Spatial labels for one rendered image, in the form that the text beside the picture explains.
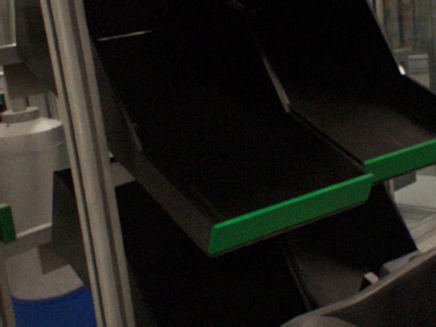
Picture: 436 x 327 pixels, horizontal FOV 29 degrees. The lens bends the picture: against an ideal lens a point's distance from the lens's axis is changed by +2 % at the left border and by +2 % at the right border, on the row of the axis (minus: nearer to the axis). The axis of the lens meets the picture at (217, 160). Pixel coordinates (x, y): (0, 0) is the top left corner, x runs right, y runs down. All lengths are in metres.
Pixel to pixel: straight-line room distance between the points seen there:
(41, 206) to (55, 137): 0.11
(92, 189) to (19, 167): 0.82
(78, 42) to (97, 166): 0.08
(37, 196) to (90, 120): 0.83
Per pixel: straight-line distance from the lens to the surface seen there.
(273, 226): 0.53
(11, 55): 0.73
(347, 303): 0.26
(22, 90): 0.75
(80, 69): 0.56
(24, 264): 1.43
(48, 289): 1.44
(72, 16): 0.56
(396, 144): 0.68
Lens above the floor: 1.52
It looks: 13 degrees down
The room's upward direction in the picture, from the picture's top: 7 degrees counter-clockwise
